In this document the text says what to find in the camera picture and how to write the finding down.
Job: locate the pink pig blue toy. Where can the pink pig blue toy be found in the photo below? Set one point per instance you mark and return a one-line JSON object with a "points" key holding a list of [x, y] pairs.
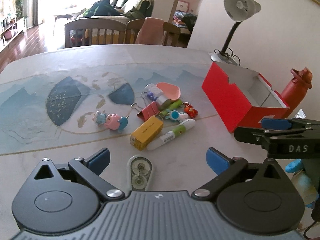
{"points": [[111, 121]]}

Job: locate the green cylindrical toy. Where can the green cylindrical toy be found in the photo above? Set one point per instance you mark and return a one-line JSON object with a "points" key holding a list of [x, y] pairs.
{"points": [[175, 105]]}

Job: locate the white blue astronaut keychain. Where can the white blue astronaut keychain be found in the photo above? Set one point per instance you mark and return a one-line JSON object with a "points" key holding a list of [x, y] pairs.
{"points": [[175, 115]]}

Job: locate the red water bottle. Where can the red water bottle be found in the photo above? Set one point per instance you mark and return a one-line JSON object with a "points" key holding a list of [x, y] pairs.
{"points": [[297, 88]]}

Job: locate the low tv console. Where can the low tv console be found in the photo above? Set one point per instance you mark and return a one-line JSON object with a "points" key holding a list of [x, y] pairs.
{"points": [[12, 31]]}

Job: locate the wooden chair right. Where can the wooden chair right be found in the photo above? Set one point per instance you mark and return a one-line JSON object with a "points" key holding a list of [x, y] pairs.
{"points": [[170, 37]]}

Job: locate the pink cloth on chair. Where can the pink cloth on chair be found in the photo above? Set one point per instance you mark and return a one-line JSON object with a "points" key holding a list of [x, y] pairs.
{"points": [[151, 32]]}

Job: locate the sofa with clothes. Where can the sofa with clothes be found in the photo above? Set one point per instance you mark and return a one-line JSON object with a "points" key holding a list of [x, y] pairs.
{"points": [[131, 9]]}

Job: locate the red binder clip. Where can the red binder clip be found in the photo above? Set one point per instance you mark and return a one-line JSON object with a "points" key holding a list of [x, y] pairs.
{"points": [[144, 113]]}

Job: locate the red orange figure keychain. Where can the red orange figure keychain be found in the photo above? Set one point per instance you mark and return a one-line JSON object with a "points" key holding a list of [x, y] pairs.
{"points": [[190, 110]]}

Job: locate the white green fat pen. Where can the white green fat pen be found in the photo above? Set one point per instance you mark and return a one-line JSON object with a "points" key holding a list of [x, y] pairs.
{"points": [[172, 134]]}

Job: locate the clear correction tape dispenser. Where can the clear correction tape dispenser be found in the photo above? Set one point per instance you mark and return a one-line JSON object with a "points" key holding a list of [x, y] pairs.
{"points": [[139, 173]]}

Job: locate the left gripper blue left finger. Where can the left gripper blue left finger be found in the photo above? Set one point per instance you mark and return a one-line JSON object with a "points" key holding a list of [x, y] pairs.
{"points": [[87, 173]]}

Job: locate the red cardboard box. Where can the red cardboard box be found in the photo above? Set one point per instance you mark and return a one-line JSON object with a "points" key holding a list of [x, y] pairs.
{"points": [[242, 97]]}

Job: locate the dark wooden chair left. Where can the dark wooden chair left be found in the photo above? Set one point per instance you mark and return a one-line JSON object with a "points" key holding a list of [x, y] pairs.
{"points": [[94, 31]]}

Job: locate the clear jar silver lid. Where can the clear jar silver lid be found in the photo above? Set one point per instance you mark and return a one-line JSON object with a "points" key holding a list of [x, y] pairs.
{"points": [[157, 95]]}

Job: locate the yellow cardboard box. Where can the yellow cardboard box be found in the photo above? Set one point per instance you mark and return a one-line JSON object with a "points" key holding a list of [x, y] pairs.
{"points": [[146, 132]]}

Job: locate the pink heart-shaped dish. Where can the pink heart-shaped dish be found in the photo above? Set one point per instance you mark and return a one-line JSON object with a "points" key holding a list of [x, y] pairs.
{"points": [[171, 91]]}

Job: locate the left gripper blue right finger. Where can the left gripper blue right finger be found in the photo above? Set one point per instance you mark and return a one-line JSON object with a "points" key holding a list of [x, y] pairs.
{"points": [[229, 171]]}

